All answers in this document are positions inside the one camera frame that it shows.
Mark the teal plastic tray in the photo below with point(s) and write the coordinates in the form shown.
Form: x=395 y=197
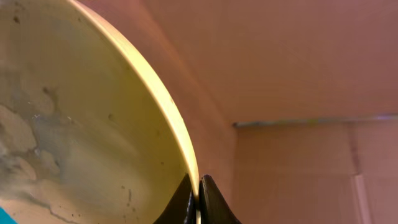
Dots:
x=5 y=218

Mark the yellow-green plate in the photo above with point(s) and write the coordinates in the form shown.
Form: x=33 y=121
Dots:
x=89 y=133

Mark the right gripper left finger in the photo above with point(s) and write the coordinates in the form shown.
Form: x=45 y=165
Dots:
x=181 y=207

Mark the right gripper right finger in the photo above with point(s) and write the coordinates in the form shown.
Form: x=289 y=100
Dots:
x=213 y=207

